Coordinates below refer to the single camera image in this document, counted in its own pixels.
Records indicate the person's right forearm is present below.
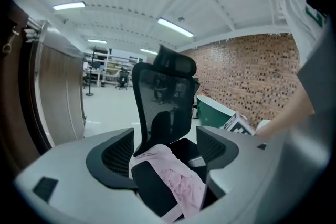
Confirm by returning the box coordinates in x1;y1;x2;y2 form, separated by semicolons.
256;70;316;140

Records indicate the pink cloth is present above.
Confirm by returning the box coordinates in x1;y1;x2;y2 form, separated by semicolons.
130;144;208;224

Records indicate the white storage shelving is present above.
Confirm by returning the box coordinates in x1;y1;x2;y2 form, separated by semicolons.
90;52;140;87

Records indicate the person's white shirt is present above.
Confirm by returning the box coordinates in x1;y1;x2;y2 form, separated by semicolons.
250;0;330;71

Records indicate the distant black swivel chair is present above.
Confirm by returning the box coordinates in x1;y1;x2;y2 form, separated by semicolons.
116;70;130;91

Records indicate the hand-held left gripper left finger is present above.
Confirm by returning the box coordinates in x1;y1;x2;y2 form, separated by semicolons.
13;127;169;224

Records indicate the black coat stand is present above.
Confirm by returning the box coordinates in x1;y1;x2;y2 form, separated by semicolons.
86;45;96;98

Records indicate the black mesh office chair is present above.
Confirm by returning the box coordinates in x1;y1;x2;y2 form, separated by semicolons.
130;44;211;221

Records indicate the green and white bathtub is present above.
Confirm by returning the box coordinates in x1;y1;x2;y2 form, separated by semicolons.
196;94;237;129

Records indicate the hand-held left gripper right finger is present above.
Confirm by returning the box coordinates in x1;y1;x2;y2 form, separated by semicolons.
183;125;292;224

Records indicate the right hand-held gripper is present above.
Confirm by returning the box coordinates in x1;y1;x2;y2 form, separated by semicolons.
222;111;257;137

